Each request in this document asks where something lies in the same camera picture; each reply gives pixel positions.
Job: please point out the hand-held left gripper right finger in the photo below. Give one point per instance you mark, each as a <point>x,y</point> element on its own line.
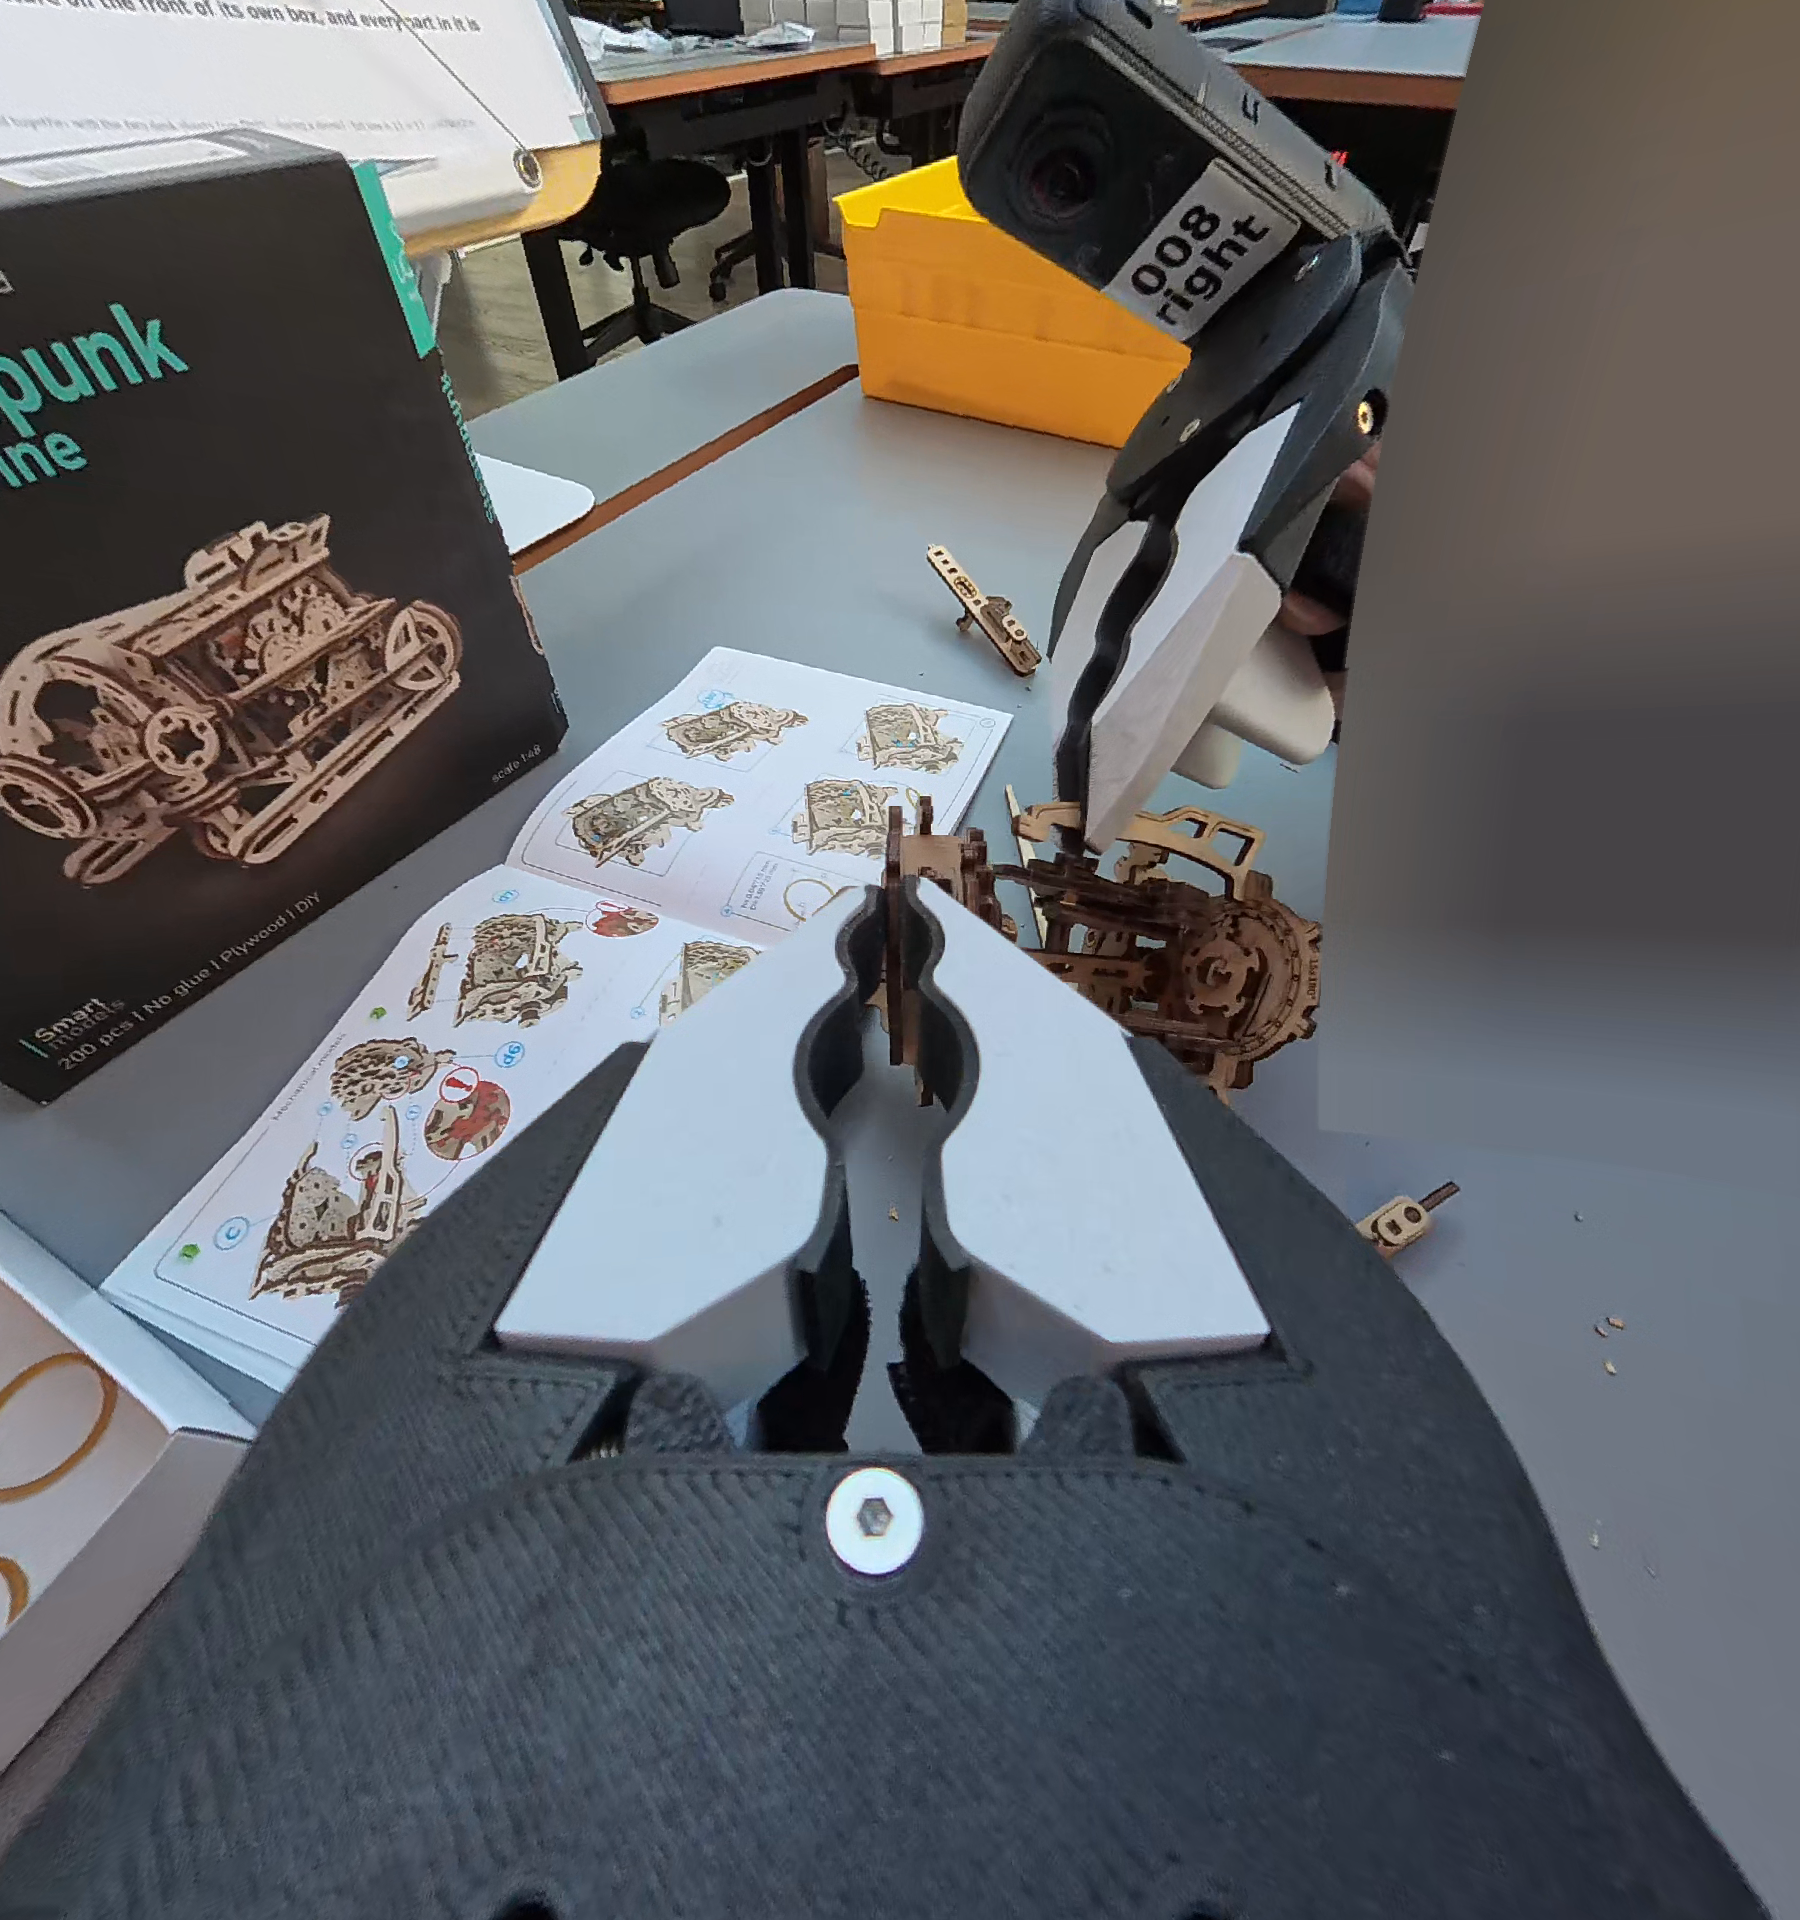
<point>1095,1184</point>

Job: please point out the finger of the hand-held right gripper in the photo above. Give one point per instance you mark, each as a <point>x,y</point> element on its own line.
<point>1082,660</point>
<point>1192,631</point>

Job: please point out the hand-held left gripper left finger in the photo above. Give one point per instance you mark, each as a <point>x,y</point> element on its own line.
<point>675,1184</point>

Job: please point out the wooden mechanical model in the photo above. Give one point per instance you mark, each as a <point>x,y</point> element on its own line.
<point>1215,960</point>

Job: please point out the background desk with wooden edge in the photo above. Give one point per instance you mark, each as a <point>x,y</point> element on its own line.
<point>1350,60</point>
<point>750,69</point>

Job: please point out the grey desk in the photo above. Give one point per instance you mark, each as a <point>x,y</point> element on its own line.
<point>690,374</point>
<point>1515,1425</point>

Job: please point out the person's right hand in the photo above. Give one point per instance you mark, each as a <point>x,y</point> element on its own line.
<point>1308,609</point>

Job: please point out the long wooden model part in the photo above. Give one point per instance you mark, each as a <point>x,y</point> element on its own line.
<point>990,613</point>

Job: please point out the yellow plastic bin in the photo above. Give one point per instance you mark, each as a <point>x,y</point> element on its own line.
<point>990,331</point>

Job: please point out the small wooden model piece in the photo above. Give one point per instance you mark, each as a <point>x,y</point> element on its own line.
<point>1394,1222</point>

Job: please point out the instruction booklet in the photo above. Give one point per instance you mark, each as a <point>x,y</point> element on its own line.
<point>721,810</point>

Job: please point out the white rounded board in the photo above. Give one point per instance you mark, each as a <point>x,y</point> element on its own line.
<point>532,502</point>

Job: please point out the black office chair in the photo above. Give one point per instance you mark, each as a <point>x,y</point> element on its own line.
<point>644,224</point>

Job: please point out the white box with orange rings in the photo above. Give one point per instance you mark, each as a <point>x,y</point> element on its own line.
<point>31,1425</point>

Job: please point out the black model kit box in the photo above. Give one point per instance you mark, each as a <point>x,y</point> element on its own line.
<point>241,451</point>

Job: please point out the white printed banner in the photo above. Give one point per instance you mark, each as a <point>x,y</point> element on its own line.
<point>241,69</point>

